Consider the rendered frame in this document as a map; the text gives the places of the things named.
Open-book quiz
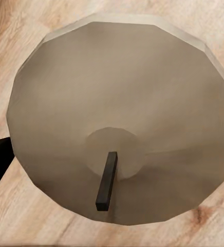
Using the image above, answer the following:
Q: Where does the pillar candle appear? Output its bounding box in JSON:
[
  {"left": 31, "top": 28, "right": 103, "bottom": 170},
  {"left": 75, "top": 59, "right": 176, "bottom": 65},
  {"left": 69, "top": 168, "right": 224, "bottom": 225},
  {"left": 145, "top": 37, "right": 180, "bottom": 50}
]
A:
[{"left": 6, "top": 12, "right": 224, "bottom": 226}]

